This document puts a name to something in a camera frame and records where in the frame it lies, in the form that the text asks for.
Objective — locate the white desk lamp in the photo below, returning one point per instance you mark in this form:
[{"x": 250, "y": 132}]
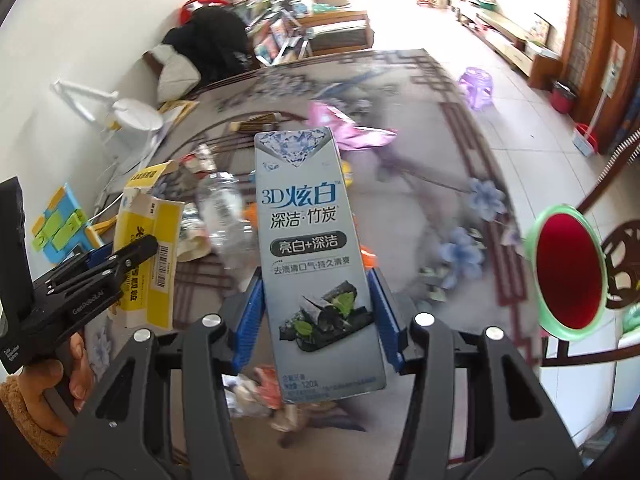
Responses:
[{"x": 132, "y": 112}]

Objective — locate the red bin with green rim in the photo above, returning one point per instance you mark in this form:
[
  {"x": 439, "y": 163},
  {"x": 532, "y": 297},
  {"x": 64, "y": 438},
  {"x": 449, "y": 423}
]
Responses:
[{"x": 567, "y": 270}]

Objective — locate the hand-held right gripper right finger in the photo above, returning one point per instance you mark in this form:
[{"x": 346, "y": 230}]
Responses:
[{"x": 386, "y": 322}]

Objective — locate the yellow paper envelope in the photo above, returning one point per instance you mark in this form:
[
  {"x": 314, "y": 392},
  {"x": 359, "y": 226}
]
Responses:
[{"x": 177, "y": 110}]

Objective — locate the pink foil wrapper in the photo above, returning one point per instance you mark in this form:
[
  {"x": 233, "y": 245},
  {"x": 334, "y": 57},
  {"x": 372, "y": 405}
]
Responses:
[{"x": 350, "y": 130}]

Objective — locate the purple plastic stool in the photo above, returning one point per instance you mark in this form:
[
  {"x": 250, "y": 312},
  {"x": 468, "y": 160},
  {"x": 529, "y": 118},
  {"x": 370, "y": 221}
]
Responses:
[{"x": 476, "y": 87}]

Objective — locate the floral printed table cover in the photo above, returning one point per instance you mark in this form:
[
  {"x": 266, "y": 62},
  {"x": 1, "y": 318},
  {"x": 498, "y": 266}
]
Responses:
[{"x": 425, "y": 125}]

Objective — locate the long low TV cabinet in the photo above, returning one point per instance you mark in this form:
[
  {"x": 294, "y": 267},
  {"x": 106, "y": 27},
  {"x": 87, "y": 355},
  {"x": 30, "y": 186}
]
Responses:
[{"x": 505, "y": 42}]

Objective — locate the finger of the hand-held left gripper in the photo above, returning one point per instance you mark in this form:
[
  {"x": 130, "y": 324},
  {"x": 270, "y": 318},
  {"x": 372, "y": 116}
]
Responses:
[
  {"x": 125, "y": 260},
  {"x": 97, "y": 255}
]

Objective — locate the black clothing pile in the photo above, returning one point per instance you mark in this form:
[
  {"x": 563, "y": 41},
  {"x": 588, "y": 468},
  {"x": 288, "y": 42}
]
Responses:
[{"x": 215, "y": 45}]

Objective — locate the red dustpan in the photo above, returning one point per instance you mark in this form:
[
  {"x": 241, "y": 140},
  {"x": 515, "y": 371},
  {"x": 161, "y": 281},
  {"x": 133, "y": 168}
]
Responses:
[{"x": 585, "y": 140}]

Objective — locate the grey toothpaste box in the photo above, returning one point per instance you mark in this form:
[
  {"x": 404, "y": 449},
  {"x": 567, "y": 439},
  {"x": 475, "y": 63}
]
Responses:
[{"x": 315, "y": 240}]

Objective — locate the pile of picture books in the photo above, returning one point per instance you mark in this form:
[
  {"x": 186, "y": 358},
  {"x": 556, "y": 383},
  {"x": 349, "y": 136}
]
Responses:
[{"x": 275, "y": 35}]

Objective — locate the white appliance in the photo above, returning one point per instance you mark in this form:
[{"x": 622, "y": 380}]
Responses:
[{"x": 631, "y": 370}]

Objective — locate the crumpled plastic wrapper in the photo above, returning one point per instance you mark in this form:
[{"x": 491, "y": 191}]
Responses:
[{"x": 260, "y": 395}]

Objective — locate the person's left hand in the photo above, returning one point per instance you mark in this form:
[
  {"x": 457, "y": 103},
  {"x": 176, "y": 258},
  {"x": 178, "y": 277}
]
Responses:
[{"x": 45, "y": 405}]

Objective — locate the clear plastic bottle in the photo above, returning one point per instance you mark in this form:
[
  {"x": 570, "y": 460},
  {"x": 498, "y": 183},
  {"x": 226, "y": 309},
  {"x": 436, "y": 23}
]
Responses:
[{"x": 225, "y": 210}]

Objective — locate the framed picture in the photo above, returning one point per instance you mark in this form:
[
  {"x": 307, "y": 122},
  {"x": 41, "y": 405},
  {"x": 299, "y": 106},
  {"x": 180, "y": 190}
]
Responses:
[{"x": 539, "y": 30}]

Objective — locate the white pillow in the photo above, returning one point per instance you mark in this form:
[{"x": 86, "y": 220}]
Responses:
[{"x": 175, "y": 75}]

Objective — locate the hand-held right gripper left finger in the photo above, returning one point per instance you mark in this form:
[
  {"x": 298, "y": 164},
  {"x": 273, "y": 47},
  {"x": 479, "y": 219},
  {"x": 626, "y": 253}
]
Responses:
[{"x": 247, "y": 320}]

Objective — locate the brown flat box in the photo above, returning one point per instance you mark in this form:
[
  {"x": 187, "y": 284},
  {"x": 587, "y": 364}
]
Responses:
[{"x": 255, "y": 124}]

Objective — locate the person's left forearm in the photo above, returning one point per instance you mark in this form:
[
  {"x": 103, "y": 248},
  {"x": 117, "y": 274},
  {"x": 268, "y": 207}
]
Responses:
[{"x": 20, "y": 435}]

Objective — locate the yellow medicine box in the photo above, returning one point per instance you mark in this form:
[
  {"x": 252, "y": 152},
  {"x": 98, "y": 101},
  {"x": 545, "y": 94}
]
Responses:
[{"x": 150, "y": 295}]

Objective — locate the wooden low cabinet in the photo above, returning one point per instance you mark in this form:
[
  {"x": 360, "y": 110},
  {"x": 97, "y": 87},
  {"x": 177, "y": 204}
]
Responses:
[{"x": 340, "y": 32}]

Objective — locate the blue and green plastic toy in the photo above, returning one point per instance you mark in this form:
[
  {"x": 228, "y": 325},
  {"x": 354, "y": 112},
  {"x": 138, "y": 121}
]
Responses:
[{"x": 55, "y": 225}]

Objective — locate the red cloth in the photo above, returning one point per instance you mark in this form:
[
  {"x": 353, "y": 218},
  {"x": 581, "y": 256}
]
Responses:
[{"x": 200, "y": 2}]

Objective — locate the dark wooden chair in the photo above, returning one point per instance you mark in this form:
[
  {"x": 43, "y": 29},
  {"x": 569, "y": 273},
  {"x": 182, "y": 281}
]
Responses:
[{"x": 622, "y": 260}]

